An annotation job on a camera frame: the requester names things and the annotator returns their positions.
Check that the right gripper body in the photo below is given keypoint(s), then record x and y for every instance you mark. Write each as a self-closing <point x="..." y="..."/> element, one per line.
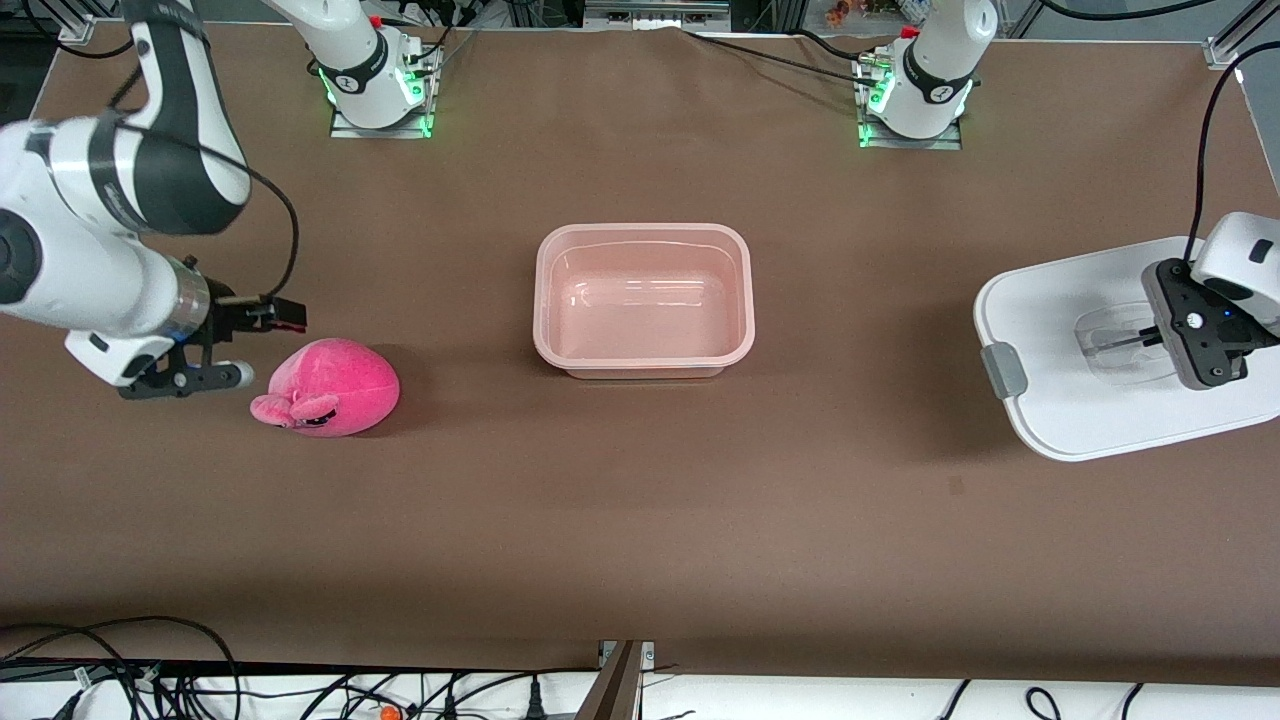
<point x="233" y="314"/>

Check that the pink plush toy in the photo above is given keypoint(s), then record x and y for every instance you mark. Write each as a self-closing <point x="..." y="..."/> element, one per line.
<point x="340" y="380"/>

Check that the white box lid grey latches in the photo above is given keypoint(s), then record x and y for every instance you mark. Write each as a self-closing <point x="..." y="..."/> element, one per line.
<point x="1060" y="400"/>

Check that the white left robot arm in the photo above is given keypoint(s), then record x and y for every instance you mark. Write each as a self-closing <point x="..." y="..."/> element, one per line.
<point x="930" y="80"/>

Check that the translucent pink plastic box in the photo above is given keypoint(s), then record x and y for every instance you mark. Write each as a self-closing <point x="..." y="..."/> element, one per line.
<point x="640" y="300"/>

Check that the aluminium corner profile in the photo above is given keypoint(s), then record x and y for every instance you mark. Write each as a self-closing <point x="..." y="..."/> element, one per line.
<point x="75" y="30"/>
<point x="1225" y="50"/>

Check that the brown table cover sheet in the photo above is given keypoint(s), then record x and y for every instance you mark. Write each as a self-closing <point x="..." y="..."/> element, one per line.
<point x="640" y="520"/>

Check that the colourful background figurines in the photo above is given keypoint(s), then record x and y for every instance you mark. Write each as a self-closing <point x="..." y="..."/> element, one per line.
<point x="840" y="12"/>

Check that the aluminium support beam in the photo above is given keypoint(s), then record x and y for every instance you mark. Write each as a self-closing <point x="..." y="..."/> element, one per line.
<point x="615" y="690"/>

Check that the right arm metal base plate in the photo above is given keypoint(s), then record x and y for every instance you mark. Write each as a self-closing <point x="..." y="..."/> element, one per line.
<point x="350" y="130"/>

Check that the aluminium frame rail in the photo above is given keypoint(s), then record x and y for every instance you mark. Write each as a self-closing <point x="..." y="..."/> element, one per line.
<point x="655" y="15"/>

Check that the small metal bracket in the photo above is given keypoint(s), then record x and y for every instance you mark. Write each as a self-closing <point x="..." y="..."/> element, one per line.
<point x="648" y="652"/>

